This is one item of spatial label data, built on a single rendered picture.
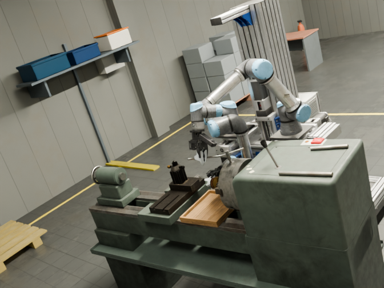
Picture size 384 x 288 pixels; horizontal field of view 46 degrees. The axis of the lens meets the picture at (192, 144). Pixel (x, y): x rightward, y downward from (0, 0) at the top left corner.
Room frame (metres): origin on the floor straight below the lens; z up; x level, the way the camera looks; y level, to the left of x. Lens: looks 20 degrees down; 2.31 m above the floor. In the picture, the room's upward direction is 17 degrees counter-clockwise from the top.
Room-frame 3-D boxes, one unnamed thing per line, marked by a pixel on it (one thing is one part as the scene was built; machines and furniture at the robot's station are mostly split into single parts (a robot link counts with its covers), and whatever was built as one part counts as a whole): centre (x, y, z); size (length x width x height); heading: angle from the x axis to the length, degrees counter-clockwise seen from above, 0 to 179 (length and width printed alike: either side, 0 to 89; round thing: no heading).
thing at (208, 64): (8.08, -1.01, 0.59); 1.19 x 0.83 x 1.18; 133
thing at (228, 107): (3.23, -0.33, 1.33); 0.13 x 0.12 x 0.14; 90
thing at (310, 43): (9.10, -2.41, 0.34); 1.23 x 0.63 x 0.68; 43
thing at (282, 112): (2.86, -0.68, 1.33); 0.13 x 0.12 x 0.14; 19
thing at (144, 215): (2.93, 0.22, 0.90); 0.53 x 0.30 x 0.06; 138
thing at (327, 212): (2.24, -0.52, 1.06); 0.59 x 0.48 x 0.39; 48
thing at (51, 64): (6.03, 1.55, 1.77); 0.54 x 0.40 x 0.21; 133
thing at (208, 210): (2.67, -0.01, 0.89); 0.36 x 0.30 x 0.04; 138
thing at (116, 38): (6.86, 0.65, 1.78); 0.42 x 0.35 x 0.23; 133
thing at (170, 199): (2.88, 0.20, 0.95); 0.43 x 0.18 x 0.04; 138
